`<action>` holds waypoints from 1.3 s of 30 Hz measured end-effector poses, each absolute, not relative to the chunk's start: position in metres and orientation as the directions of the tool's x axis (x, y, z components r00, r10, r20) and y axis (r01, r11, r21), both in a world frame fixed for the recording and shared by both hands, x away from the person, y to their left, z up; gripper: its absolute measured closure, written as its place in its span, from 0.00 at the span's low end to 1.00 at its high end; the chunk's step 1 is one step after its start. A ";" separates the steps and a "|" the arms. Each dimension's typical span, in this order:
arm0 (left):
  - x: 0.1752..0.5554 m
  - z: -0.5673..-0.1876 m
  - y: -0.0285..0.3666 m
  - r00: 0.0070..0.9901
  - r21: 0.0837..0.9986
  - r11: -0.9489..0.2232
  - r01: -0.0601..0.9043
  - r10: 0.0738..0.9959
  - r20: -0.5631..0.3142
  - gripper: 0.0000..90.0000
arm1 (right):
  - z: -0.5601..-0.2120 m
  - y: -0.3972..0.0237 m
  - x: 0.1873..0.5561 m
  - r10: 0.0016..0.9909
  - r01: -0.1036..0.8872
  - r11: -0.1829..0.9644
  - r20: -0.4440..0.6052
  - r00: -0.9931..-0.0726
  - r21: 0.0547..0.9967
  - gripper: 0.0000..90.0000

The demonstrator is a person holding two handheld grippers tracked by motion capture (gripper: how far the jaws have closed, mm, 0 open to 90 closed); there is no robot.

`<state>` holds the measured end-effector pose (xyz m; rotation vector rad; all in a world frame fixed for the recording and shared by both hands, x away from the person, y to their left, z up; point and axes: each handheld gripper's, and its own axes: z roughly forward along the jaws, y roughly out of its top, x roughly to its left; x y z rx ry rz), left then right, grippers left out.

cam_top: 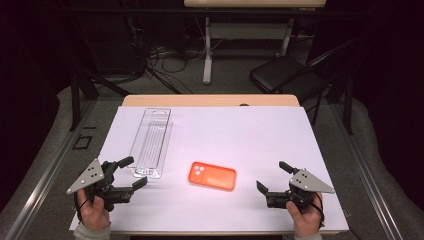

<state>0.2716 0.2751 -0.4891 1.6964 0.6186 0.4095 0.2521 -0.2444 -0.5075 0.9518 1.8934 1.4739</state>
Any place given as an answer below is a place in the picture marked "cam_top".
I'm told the clear plastic packaging tray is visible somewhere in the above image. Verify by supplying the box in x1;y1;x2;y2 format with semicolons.
128;107;174;180

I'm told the white-legged desk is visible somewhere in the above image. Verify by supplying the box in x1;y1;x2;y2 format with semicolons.
183;0;327;85

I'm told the black metal stand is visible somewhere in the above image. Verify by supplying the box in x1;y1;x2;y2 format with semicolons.
68;19;133;132
311;74;354;136

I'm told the black folding chair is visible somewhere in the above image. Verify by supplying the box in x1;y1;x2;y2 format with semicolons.
249;37;359;104

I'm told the person's right hand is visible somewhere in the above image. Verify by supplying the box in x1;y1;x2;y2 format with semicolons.
285;191;324;238

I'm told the aluminium floor rail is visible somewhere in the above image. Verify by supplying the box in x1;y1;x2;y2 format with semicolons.
328;103;404;240
3;99;98;240

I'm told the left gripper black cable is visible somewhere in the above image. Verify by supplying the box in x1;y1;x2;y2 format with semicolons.
73;191;93;223

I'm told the black square floor frame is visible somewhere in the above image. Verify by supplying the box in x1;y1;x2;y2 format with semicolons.
72;134;94;151

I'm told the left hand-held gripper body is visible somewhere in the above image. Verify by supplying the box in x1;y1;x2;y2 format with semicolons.
65;158;136;213

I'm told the orange phone case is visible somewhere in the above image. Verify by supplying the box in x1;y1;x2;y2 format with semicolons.
187;161;238;192

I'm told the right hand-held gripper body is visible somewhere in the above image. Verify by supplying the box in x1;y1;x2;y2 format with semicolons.
265;168;336;214

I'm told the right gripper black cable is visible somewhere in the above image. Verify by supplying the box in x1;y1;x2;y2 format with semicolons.
313;191;326;229

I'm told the white table sheet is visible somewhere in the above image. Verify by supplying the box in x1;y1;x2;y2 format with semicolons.
69;105;350;233

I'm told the person's left hand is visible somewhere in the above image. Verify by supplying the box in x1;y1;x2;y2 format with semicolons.
77;188;112;232

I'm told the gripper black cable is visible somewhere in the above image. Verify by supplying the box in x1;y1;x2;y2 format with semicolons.
73;191;93;223
313;191;326;229

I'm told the tangle of floor cables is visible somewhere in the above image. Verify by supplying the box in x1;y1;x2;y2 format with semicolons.
128;16;224;94

